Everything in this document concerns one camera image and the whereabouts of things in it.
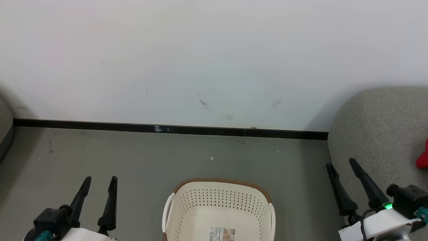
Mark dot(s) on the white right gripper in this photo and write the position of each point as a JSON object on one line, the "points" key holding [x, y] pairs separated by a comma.
{"points": [[384, 222]]}

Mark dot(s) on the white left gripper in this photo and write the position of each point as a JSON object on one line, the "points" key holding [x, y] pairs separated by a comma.
{"points": [[87, 236]]}

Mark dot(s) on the red garment with white stripes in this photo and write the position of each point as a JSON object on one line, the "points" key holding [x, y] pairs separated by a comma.
{"points": [[423, 160]]}

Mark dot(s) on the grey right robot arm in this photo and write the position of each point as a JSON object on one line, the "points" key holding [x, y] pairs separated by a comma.
{"points": [[393, 238]]}

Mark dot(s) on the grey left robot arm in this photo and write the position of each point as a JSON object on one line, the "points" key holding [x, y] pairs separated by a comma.
{"points": [[29, 236]]}

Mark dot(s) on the grey fabric sofa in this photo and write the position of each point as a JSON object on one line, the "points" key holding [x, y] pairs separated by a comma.
{"points": [[381, 134]]}

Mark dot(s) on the grey upholstered furniture edge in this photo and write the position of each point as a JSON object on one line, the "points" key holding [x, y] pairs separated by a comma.
{"points": [[5, 130]]}

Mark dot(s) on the cream perforated laundry basket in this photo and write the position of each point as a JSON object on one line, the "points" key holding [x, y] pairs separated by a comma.
{"points": [[217, 201]]}

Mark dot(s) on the printed basket label sticker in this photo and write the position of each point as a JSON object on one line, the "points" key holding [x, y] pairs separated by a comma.
{"points": [[222, 234]]}

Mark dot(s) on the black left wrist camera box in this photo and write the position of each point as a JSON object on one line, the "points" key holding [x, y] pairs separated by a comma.
{"points": [[51, 219]]}

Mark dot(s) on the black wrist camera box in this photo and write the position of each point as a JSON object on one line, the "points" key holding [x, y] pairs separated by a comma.
{"points": [[406, 199], [51, 219]]}

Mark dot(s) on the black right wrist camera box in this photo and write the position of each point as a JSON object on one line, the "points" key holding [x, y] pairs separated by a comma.
{"points": [[406, 199]]}

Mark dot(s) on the black wall baseboard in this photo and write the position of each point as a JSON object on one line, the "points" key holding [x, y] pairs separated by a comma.
{"points": [[100, 126]]}

